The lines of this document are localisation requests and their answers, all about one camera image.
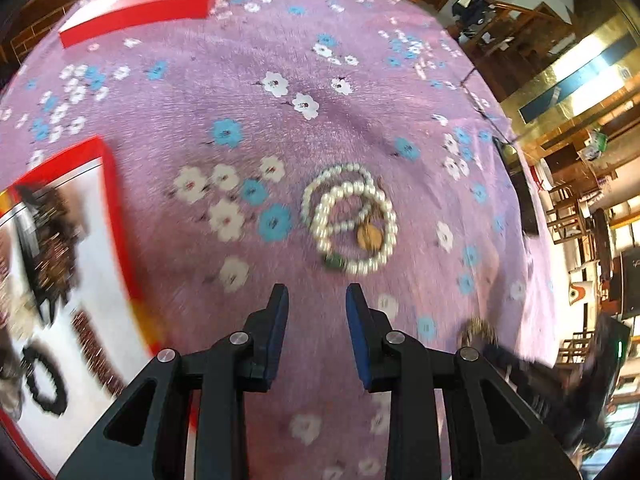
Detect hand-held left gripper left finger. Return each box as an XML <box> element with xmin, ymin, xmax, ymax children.
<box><xmin>56</xmin><ymin>283</ymin><xmax>290</xmax><ymax>480</ymax></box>

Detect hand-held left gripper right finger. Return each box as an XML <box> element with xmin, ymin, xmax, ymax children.
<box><xmin>346</xmin><ymin>283</ymin><xmax>583</xmax><ymax>480</ymax></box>

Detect large pearl bracelet with pendant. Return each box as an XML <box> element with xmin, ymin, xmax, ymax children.
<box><xmin>310</xmin><ymin>183</ymin><xmax>398</xmax><ymax>276</ymax></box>

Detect striped brown bracelet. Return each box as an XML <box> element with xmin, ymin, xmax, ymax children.
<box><xmin>460</xmin><ymin>317</ymin><xmax>501</xmax><ymax>348</ymax></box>

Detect small pearl bracelet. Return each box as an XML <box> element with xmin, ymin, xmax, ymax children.
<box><xmin>301</xmin><ymin>161</ymin><xmax>376</xmax><ymax>233</ymax></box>

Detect red jewelry box tray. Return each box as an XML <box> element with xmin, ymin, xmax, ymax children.
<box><xmin>0</xmin><ymin>135</ymin><xmax>168</xmax><ymax>480</ymax></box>

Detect red jewelry box lid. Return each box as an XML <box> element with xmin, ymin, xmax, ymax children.
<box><xmin>58</xmin><ymin>0</ymin><xmax>236</xmax><ymax>49</ymax></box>

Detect wooden chairs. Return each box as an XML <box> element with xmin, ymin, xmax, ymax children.
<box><xmin>545</xmin><ymin>182</ymin><xmax>596</xmax><ymax>243</ymax></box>

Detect black smartphone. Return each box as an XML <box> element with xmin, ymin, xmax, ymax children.
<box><xmin>492</xmin><ymin>136</ymin><xmax>541</xmax><ymax>236</ymax></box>

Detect purple floral tablecloth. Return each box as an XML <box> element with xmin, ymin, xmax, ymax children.
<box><xmin>0</xmin><ymin>0</ymin><xmax>558</xmax><ymax>480</ymax></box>

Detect grey hair accessory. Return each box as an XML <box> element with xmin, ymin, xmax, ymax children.
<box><xmin>0</xmin><ymin>340</ymin><xmax>26</xmax><ymax>421</ymax></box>

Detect thin-framed eyeglasses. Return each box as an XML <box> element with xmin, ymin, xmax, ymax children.
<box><xmin>460</xmin><ymin>67</ymin><xmax>518</xmax><ymax>146</ymax></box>

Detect wooden staircase railing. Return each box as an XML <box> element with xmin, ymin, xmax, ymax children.
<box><xmin>450</xmin><ymin>0</ymin><xmax>576</xmax><ymax>101</ymax></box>

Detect reddish brown bead bracelet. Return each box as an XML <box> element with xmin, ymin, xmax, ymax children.
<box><xmin>70</xmin><ymin>307</ymin><xmax>126</xmax><ymax>398</ymax></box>

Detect black bead bracelet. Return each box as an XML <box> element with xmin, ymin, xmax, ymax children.
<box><xmin>22</xmin><ymin>345</ymin><xmax>68</xmax><ymax>416</ymax></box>

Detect golden wall panel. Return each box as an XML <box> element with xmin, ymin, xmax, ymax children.
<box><xmin>500</xmin><ymin>15</ymin><xmax>640</xmax><ymax>146</ymax></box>

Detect dark jacket on newel post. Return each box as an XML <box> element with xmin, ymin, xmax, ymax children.
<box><xmin>452</xmin><ymin>0</ymin><xmax>491</xmax><ymax>36</ymax></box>

